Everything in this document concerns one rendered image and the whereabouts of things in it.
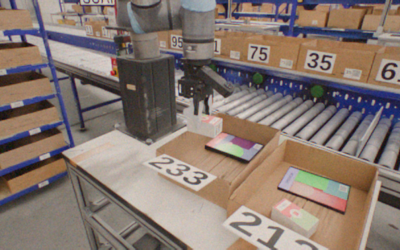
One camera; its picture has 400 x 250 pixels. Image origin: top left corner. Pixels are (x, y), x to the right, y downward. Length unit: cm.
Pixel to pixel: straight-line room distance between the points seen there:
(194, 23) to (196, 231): 54
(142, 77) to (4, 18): 103
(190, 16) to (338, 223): 66
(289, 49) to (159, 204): 127
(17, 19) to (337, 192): 178
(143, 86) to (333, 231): 78
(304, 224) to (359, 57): 111
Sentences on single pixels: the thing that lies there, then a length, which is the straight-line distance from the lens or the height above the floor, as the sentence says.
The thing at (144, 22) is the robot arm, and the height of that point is 123.
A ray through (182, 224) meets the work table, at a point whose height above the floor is 75.
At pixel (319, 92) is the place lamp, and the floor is 81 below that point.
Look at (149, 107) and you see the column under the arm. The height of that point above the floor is 89.
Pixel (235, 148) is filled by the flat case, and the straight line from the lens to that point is 96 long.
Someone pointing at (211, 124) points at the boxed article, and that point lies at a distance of 76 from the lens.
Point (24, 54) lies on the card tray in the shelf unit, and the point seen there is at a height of 100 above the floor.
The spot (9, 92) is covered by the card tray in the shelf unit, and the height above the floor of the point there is 80.
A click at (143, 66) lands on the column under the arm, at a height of 106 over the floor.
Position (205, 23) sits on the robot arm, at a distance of 70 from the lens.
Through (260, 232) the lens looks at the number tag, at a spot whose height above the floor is 86.
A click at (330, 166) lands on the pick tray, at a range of 93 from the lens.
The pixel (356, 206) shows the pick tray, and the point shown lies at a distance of 87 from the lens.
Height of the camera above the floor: 128
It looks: 27 degrees down
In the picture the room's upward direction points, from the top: straight up
